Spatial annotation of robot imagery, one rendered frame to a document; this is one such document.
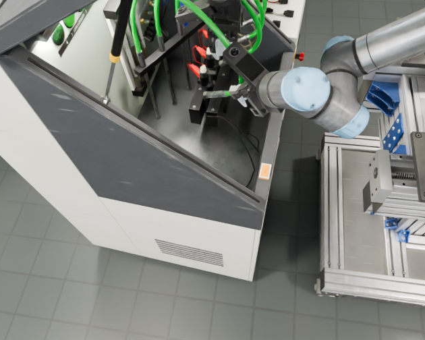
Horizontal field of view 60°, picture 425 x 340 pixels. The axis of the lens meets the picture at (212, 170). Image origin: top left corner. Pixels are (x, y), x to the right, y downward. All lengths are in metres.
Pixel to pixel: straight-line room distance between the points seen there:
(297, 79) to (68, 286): 1.77
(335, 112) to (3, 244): 2.05
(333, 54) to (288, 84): 0.18
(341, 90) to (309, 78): 0.11
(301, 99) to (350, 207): 1.37
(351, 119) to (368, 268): 1.24
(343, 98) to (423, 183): 0.48
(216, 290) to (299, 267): 0.45
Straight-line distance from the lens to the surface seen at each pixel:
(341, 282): 1.83
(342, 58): 0.82
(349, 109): 0.75
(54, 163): 1.24
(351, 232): 1.94
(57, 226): 2.32
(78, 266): 2.19
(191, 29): 1.34
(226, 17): 1.01
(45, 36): 0.90
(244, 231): 1.28
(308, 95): 0.68
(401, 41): 0.79
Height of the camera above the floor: 1.95
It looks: 60 degrees down
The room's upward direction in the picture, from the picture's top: 6 degrees counter-clockwise
